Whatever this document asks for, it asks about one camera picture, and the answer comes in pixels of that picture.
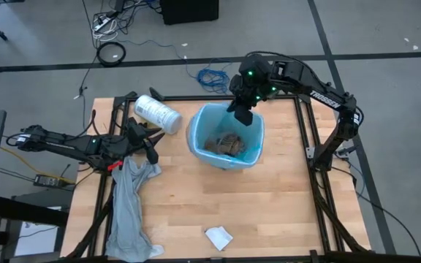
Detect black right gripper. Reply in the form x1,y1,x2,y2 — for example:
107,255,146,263
227,72,270,113

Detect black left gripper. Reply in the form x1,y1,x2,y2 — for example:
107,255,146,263
122,116,166,156

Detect blue plastic trash bag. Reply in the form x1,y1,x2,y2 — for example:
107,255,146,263
186,102,266,171

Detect brown paper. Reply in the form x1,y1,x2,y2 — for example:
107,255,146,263
205,133,246,158

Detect white plastic trash bin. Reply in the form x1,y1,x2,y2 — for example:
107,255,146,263
191,145,261,171

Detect white napkin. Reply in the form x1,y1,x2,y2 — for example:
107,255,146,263
205,226,234,252

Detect white wipes canister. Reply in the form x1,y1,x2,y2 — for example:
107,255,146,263
133,94,183,135

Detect black box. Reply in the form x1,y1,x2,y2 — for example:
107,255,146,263
159,0,220,26

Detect black power adapter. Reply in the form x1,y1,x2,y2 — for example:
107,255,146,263
33,174,64,189

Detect white power strip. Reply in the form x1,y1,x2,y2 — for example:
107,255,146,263
92,16,118,34

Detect black stand beam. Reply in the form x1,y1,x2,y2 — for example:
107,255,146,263
0,195,69,227

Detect blue coiled cable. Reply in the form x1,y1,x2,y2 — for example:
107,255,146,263
194,58,232,95

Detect black aluminium table frame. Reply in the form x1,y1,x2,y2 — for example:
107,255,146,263
62,84,374,263

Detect black coiled cable ring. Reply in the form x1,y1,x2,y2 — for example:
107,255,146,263
96,41,126,68

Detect yellow cable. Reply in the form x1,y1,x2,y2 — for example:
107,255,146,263
0,145,77,186

